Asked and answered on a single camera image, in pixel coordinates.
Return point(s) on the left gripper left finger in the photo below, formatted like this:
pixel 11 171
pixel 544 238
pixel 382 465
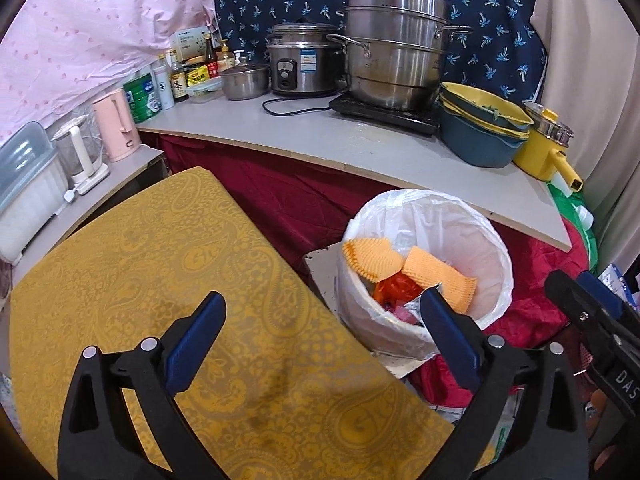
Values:
pixel 97 438

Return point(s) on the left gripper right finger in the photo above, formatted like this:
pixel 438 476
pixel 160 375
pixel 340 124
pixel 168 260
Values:
pixel 548 437

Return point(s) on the red plastic bag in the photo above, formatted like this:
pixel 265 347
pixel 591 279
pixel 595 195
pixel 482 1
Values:
pixel 396 291

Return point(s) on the orange foam net sleeve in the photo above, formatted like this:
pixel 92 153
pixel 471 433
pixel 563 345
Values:
pixel 375 259

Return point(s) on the white lined trash bin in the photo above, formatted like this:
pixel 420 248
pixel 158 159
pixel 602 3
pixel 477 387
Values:
pixel 403 242

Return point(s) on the yellow paisley tablecloth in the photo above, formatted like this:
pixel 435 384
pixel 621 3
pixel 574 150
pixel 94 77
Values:
pixel 268 379

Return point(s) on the yellow blue stacked basins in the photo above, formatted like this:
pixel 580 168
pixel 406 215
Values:
pixel 479 127

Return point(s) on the beige curtain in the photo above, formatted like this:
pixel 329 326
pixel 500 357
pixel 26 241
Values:
pixel 592 82

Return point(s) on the white box with blue lid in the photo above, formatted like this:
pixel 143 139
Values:
pixel 33 184

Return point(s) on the black induction cooker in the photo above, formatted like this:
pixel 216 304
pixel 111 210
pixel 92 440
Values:
pixel 425 124

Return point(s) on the white glass electric kettle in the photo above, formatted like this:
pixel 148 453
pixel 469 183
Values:
pixel 82 154

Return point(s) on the navy floral cloth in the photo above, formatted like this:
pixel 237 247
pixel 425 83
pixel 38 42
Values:
pixel 503 54

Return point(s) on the pink electric kettle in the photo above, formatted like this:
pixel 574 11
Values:
pixel 117 129

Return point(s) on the green tin can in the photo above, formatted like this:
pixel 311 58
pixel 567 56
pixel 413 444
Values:
pixel 142 98

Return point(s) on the large steel steamer pot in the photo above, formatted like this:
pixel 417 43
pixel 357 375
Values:
pixel 394 50

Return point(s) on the grey wooden countertop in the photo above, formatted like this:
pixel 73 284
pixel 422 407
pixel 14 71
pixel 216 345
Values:
pixel 307 130

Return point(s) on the dark soy sauce bottle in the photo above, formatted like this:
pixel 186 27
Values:
pixel 177 78

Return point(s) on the white thermos bottle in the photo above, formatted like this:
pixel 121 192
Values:
pixel 162 79

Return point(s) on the yellow label package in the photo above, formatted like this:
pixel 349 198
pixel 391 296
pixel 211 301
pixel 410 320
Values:
pixel 196 75

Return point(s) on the small steel pot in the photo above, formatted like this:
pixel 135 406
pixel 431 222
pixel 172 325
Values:
pixel 245 81

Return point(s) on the white carton box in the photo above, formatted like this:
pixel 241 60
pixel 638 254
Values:
pixel 189 43

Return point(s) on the silver rice cooker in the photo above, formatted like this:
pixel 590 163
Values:
pixel 303 60

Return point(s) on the pink dotted curtain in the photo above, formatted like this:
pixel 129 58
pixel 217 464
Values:
pixel 59 53

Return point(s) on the yellow saucepan with handle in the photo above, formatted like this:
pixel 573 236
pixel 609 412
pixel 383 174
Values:
pixel 544 153

